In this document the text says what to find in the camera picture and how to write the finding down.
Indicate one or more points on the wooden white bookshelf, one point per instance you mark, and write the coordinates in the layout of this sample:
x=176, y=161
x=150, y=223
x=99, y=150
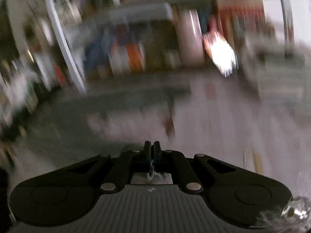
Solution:
x=91, y=39

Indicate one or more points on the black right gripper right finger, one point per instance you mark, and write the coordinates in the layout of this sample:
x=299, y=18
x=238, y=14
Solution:
x=166, y=163

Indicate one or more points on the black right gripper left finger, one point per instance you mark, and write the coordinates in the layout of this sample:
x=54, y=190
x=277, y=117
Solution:
x=136, y=162

